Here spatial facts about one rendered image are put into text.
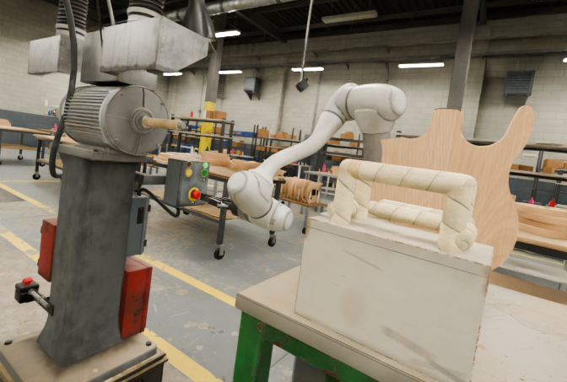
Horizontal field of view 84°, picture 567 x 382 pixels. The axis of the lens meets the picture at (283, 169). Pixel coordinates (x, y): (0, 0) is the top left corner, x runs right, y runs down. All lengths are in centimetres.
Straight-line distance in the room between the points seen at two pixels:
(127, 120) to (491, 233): 113
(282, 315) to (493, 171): 55
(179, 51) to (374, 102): 66
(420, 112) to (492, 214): 1128
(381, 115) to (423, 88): 1106
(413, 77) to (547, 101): 386
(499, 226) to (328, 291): 44
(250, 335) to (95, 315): 100
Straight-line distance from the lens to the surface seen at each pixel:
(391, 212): 68
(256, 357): 69
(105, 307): 160
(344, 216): 54
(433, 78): 1228
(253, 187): 99
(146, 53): 101
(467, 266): 49
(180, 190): 139
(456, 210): 49
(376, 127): 121
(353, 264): 53
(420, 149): 86
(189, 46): 104
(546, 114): 1191
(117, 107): 123
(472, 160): 85
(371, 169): 52
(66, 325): 158
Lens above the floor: 121
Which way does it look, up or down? 3 degrees down
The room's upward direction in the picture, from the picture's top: 8 degrees clockwise
